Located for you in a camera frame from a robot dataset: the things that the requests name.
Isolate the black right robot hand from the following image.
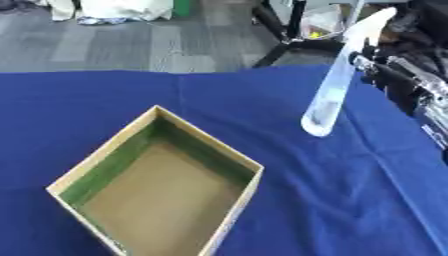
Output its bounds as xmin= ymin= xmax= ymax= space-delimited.
xmin=348 ymin=39 xmax=434 ymax=118

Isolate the tan cardboard box green inside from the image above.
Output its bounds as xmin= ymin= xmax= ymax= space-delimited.
xmin=45 ymin=105 xmax=266 ymax=256

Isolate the clear plastic bag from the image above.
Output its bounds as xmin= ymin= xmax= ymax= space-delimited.
xmin=299 ymin=5 xmax=347 ymax=41

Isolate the black tripod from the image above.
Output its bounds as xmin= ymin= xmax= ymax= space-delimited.
xmin=250 ymin=0 xmax=347 ymax=69

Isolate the white cloth bag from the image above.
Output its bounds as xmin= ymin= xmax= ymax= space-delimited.
xmin=43 ymin=0 xmax=177 ymax=26

